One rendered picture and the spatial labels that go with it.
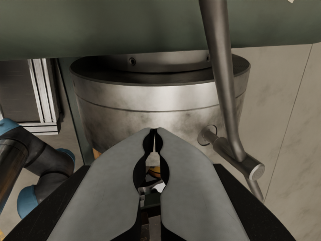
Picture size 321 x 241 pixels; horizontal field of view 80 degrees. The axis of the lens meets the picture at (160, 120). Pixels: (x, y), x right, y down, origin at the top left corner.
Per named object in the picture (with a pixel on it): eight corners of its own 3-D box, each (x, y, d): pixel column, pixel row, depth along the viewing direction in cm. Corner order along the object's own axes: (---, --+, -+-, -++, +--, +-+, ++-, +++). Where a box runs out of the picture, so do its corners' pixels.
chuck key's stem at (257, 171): (203, 126, 30) (267, 171, 21) (193, 135, 30) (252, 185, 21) (198, 116, 29) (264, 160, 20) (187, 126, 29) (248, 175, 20)
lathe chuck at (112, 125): (69, 69, 44) (84, 135, 19) (186, 57, 56) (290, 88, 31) (77, 105, 49) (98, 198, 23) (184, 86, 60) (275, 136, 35)
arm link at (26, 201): (24, 177, 45) (8, 207, 38) (73, 168, 48) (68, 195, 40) (34, 200, 49) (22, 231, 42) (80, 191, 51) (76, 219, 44)
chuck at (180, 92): (65, 53, 43) (76, 103, 18) (186, 44, 55) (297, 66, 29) (69, 69, 44) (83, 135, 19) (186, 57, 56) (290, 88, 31)
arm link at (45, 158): (51, 134, 54) (40, 158, 44) (82, 157, 59) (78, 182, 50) (31, 151, 55) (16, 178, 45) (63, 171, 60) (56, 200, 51)
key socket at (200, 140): (207, 125, 31) (219, 134, 28) (191, 139, 30) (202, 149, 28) (200, 112, 29) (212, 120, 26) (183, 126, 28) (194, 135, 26)
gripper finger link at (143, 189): (159, 174, 50) (126, 180, 48) (159, 169, 49) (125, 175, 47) (164, 188, 46) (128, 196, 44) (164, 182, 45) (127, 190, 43)
